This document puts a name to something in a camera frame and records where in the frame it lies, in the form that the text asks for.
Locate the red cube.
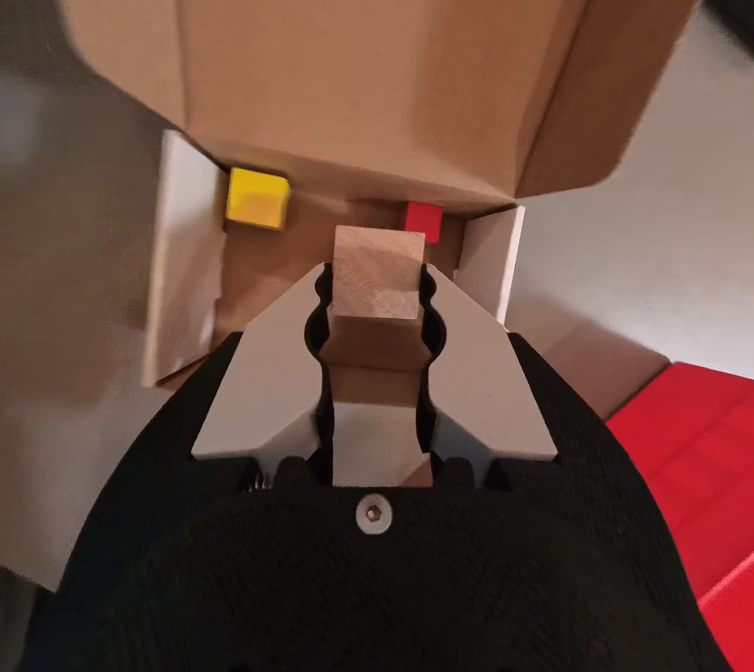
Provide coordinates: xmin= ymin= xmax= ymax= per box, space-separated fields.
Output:
xmin=402 ymin=201 xmax=444 ymax=244

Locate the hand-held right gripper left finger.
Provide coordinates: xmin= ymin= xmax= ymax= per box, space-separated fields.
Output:
xmin=190 ymin=263 xmax=335 ymax=477

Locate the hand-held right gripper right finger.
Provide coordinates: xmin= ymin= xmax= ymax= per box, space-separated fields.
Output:
xmin=415 ymin=263 xmax=559 ymax=489

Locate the white cardboard box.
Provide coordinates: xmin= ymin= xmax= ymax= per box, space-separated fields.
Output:
xmin=50 ymin=0 xmax=744 ymax=488

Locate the red tray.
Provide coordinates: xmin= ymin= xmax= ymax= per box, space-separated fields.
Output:
xmin=606 ymin=361 xmax=754 ymax=672

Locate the yellow cube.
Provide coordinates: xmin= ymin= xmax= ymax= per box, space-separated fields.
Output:
xmin=224 ymin=167 xmax=292 ymax=231

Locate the plain wooden cube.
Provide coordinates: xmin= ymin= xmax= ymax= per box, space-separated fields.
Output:
xmin=318 ymin=225 xmax=435 ymax=374

